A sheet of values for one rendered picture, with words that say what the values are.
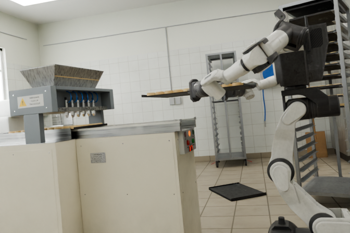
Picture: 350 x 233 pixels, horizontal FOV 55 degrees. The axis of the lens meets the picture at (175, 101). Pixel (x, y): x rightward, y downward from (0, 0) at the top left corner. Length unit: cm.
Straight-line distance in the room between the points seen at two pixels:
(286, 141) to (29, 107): 153
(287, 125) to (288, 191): 35
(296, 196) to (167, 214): 72
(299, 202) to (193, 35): 471
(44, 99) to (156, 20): 459
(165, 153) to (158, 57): 451
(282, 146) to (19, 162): 158
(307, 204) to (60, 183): 141
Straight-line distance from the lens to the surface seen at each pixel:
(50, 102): 213
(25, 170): 230
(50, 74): 227
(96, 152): 219
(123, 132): 209
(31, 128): 223
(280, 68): 187
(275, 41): 159
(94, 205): 227
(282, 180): 192
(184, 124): 223
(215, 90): 163
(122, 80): 656
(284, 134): 191
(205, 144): 616
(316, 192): 323
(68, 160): 222
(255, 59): 153
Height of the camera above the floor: 96
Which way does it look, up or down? 2 degrees up
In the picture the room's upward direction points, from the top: 5 degrees counter-clockwise
